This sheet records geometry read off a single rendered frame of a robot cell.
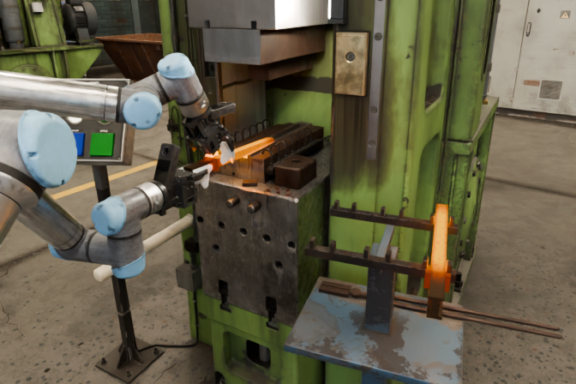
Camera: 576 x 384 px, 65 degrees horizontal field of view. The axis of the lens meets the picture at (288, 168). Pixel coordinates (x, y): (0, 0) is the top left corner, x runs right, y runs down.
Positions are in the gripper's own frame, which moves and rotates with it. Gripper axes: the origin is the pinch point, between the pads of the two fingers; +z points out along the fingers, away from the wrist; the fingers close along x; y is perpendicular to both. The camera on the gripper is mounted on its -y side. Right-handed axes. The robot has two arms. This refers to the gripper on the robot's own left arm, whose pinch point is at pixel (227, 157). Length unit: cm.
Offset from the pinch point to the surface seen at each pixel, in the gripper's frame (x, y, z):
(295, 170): 18.4, -5.1, 6.8
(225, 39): -3.9, -22.3, -24.6
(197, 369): -29, 41, 93
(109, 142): -41.4, 6.2, -3.9
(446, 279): 67, 23, -5
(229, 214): -1.8, 8.2, 18.2
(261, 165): 7.0, -4.8, 7.0
